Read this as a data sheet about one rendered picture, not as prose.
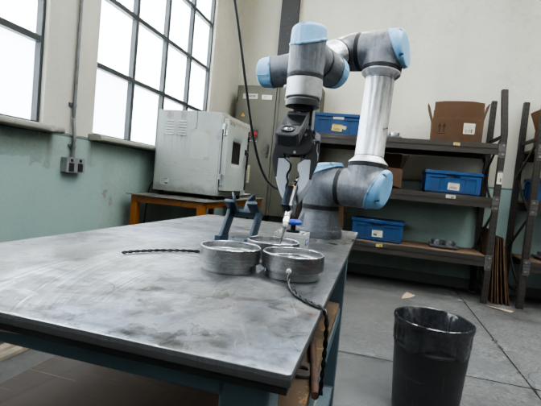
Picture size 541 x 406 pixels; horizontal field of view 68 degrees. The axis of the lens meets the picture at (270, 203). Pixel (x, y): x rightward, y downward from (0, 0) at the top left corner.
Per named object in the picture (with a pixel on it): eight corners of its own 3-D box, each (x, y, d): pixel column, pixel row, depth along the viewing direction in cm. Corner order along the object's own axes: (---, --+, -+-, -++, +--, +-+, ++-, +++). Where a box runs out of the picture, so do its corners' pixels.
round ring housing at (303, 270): (266, 266, 75) (268, 244, 74) (323, 273, 73) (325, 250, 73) (255, 279, 64) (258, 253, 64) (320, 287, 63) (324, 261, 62)
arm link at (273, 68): (334, 35, 133) (249, 51, 97) (365, 31, 127) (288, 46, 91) (336, 71, 138) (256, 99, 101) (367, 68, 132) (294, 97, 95)
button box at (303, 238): (303, 254, 90) (305, 233, 89) (272, 250, 91) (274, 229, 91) (309, 250, 97) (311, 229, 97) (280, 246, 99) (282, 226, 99)
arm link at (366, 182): (344, 207, 128) (369, 42, 130) (391, 213, 120) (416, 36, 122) (329, 203, 118) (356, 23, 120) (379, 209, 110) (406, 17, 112)
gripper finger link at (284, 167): (291, 201, 89) (299, 159, 88) (285, 202, 83) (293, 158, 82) (278, 198, 90) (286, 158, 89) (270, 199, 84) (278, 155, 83)
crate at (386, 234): (402, 240, 436) (404, 221, 434) (402, 245, 400) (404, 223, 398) (353, 234, 451) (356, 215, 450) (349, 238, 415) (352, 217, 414)
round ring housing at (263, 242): (302, 259, 84) (303, 240, 84) (291, 268, 74) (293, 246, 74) (254, 252, 87) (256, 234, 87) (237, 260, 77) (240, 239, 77)
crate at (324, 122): (361, 141, 446) (364, 121, 445) (362, 136, 409) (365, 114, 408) (315, 138, 457) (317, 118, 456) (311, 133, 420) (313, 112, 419)
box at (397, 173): (407, 189, 394) (412, 151, 392) (354, 184, 408) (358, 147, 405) (405, 190, 435) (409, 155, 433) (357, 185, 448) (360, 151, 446)
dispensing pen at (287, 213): (270, 241, 76) (289, 171, 84) (274, 251, 79) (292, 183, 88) (281, 242, 75) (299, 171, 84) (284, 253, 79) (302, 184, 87)
